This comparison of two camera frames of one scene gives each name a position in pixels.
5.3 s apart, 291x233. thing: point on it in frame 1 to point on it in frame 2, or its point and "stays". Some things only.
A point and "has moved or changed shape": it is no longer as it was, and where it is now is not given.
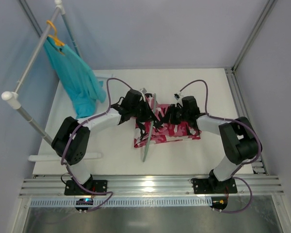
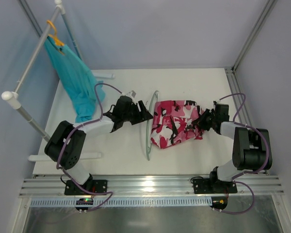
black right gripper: [171, 114] to [209, 118]
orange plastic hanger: [56, 40] stays
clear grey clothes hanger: [151, 131] has moved or changed shape
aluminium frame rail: [149, 186] stays
